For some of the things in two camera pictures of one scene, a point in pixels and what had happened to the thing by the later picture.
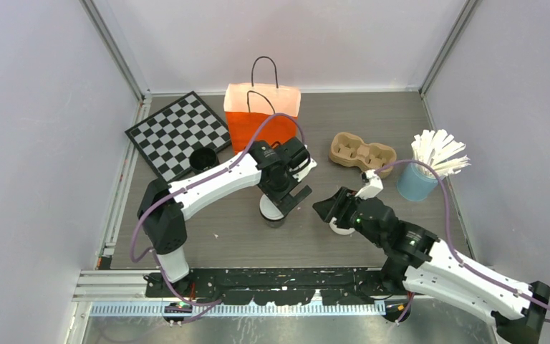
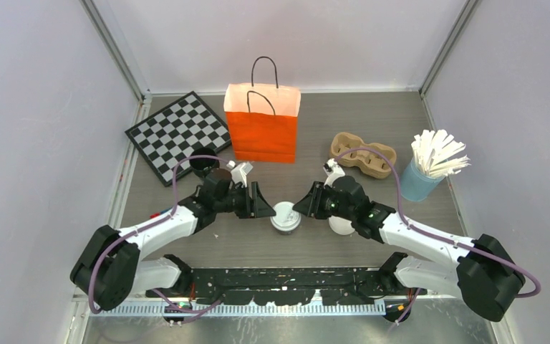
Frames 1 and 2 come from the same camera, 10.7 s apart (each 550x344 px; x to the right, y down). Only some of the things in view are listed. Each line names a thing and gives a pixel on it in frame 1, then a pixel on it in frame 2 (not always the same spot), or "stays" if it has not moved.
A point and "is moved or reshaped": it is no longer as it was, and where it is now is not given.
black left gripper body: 281,187 to 236,201
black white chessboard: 166,137 stays
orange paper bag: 263,112 stays
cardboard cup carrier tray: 347,148 stays
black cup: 203,158 stays
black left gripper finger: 290,201 to 261,206
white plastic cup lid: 269,209 is moved or reshaped
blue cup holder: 415,184 stays
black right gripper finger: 329,208 to 312,204
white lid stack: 342,231 stays
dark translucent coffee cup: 275,223 to 287,233
